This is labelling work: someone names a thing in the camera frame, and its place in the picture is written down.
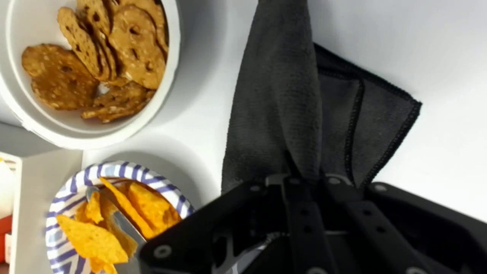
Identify red wooden block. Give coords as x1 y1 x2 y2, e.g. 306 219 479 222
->
0 214 12 264

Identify orange bowl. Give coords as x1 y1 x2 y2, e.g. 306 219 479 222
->
44 159 196 274

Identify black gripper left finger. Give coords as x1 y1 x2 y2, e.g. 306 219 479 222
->
281 176 336 274

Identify brown pretzel crisps pile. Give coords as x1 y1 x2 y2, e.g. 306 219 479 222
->
20 0 170 124

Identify black microfiber cloth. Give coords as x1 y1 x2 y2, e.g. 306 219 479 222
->
220 0 423 194

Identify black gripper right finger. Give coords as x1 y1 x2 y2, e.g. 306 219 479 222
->
324 175 438 274

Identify orange tortilla chips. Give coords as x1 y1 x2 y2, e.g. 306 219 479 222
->
55 176 182 274

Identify white bowl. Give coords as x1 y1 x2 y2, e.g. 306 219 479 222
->
0 0 182 150

